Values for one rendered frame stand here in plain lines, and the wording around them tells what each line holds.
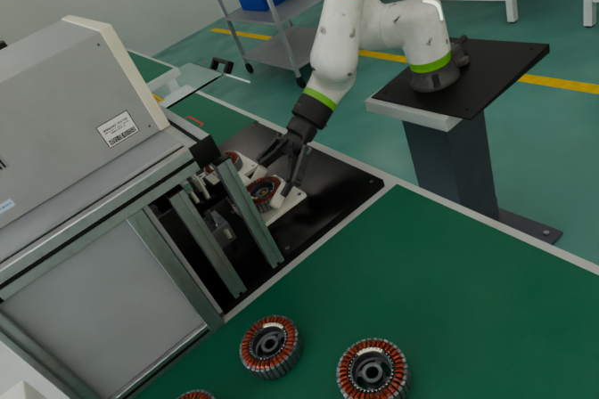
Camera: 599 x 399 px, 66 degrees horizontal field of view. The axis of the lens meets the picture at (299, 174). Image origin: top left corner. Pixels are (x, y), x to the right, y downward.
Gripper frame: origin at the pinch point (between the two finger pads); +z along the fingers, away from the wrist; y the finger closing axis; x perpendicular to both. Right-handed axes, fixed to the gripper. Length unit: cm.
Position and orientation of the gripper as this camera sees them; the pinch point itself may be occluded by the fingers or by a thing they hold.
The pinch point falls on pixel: (265, 191)
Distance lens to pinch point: 115.9
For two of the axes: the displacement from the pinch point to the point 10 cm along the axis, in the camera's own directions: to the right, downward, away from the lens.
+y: -5.5, -3.3, 7.7
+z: -5.1, 8.6, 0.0
